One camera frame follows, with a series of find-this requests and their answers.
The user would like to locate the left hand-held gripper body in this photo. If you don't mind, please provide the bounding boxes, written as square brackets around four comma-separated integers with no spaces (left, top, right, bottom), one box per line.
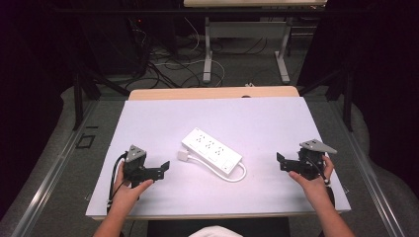
[123,144,156,189]

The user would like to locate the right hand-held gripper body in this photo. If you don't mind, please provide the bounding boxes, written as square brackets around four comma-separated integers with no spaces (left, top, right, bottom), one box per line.
[297,138,339,182]

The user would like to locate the white power strip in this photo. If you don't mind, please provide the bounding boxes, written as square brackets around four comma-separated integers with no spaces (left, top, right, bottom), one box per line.
[181,127,243,176]

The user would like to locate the person's right hand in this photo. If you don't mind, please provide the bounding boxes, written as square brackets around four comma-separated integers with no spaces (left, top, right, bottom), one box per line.
[288,155,336,203]

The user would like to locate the person's left hand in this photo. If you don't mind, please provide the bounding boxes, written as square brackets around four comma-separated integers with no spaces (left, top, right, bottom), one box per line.
[111,162,155,213]

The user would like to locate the person's dark clothing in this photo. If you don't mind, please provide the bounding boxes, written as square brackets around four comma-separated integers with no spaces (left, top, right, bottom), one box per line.
[146,216,292,237]

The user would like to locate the white table cover sheet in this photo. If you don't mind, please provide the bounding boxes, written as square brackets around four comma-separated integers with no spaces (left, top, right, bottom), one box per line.
[85,96,352,218]

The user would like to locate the black metal stand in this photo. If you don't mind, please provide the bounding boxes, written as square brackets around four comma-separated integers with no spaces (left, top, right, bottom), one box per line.
[297,67,354,133]
[72,62,131,131]

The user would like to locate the wooden table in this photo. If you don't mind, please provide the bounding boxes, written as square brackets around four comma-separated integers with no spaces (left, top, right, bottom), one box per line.
[90,86,352,221]

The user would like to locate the white cloth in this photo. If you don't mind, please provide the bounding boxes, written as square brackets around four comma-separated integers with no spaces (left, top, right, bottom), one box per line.
[188,225,244,237]

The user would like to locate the dark computer tower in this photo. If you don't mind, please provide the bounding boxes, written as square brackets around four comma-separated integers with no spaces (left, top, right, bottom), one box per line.
[78,13,151,77]

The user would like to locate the white-legged desk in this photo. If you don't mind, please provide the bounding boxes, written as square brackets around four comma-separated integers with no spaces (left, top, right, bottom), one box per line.
[183,0,328,85]

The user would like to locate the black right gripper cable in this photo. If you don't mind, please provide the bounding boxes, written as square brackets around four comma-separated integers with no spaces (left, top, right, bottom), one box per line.
[305,157,331,186]

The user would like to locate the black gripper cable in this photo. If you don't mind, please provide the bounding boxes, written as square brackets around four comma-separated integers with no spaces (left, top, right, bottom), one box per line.
[305,157,331,186]
[106,152,128,211]

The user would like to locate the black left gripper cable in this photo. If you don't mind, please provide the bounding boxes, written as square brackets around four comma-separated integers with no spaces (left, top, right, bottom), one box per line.
[106,152,128,211]

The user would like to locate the white power strip cable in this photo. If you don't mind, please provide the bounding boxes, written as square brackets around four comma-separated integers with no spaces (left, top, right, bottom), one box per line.
[186,154,248,183]

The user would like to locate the black floor socket frame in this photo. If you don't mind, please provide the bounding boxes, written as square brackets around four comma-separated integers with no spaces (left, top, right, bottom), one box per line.
[75,133,97,150]

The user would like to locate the metal floor rail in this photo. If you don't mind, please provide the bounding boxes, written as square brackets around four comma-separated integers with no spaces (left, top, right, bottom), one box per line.
[9,100,98,237]
[329,98,407,237]

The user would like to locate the black floor cables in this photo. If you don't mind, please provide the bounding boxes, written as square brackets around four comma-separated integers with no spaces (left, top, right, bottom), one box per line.
[126,19,270,90]

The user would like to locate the white floor cable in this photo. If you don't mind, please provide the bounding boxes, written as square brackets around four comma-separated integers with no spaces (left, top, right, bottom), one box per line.
[153,18,227,87]

